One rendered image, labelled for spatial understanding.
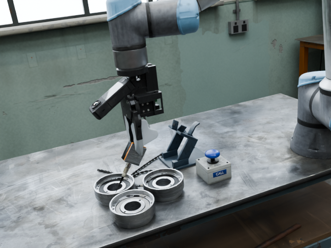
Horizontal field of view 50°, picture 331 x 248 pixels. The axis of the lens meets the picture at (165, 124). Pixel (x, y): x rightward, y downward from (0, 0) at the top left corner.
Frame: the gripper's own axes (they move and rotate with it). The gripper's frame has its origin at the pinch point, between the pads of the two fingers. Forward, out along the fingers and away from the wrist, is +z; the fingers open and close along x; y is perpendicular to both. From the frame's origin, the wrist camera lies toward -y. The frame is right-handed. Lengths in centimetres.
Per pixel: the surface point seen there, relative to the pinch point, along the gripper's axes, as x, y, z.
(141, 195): -4.3, -1.4, 10.4
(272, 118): 21, 59, 13
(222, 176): -5.6, 20.8, 12.0
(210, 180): -5.4, 17.2, 12.2
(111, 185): 5.3, -6.4, 10.8
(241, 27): 149, 138, 0
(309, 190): 6, 64, 38
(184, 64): 155, 92, 20
